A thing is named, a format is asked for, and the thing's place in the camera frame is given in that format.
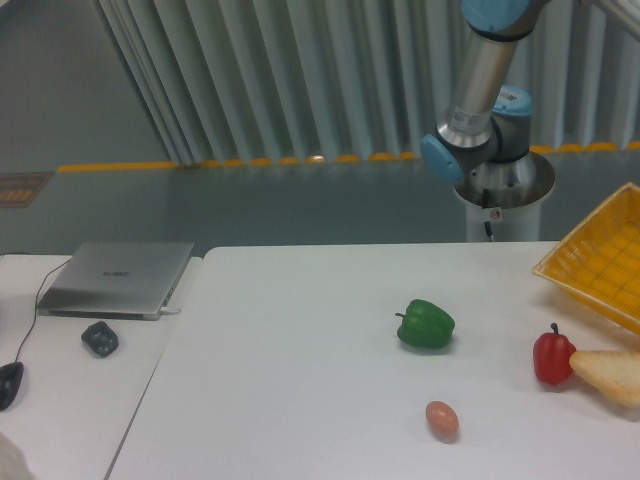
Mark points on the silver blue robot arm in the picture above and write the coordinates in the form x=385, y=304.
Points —
x=538, y=72

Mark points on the green bell pepper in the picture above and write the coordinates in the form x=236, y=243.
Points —
x=425, y=325

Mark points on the red bell pepper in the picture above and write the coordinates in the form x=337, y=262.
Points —
x=551, y=357

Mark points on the silver closed laptop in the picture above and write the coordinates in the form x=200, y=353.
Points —
x=117, y=280

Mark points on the brown egg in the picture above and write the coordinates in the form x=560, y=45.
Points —
x=442, y=420

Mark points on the small black plastic holder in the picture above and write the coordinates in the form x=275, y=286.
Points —
x=101, y=339

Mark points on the yellow plastic basket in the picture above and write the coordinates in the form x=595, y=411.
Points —
x=597, y=263

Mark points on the toast bread slice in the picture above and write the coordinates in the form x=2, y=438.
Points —
x=615, y=374

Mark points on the black computer mouse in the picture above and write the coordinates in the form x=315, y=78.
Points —
x=11, y=376

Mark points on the white cloth corner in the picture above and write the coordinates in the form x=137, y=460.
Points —
x=13, y=465

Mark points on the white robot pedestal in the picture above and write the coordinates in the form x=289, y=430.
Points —
x=503, y=201

